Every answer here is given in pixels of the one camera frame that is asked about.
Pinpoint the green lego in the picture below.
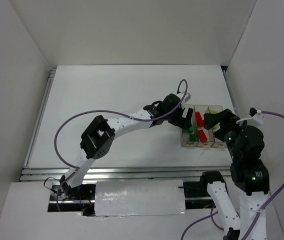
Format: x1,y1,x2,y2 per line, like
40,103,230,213
189,133,198,142
198,129,208,143

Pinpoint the clear container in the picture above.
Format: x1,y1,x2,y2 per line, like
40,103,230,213
208,105,226,149
180,104,199,148
194,105,212,148

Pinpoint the red long lego brick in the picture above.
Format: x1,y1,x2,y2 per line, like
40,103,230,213
195,111,205,128

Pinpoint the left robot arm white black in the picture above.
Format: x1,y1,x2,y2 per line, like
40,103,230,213
60,92,193,199

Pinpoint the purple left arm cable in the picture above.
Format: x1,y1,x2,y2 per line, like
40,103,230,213
54,79,189,212

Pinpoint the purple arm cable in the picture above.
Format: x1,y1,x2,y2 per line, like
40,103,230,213
54,79,189,212
181,111,284,240

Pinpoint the clear container right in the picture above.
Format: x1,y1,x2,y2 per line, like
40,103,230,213
208,105,226,149

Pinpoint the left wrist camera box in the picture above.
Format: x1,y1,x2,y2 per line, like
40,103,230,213
176,92,191,103

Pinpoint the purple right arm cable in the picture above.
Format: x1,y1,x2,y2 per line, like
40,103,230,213
181,111,284,240

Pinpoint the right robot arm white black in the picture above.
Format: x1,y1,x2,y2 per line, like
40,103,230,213
200,109,269,240

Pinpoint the white foam cover panel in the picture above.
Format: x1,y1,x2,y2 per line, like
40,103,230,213
94,180,186,217

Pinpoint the small green lego cube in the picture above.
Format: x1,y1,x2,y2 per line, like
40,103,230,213
182,126,194,134

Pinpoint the clear container middle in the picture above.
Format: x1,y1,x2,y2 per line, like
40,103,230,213
194,105,212,148

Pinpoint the clear container left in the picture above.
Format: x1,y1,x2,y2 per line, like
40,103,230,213
180,104,199,148

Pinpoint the red curved lego with lime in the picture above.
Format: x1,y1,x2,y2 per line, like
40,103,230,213
209,109,218,114

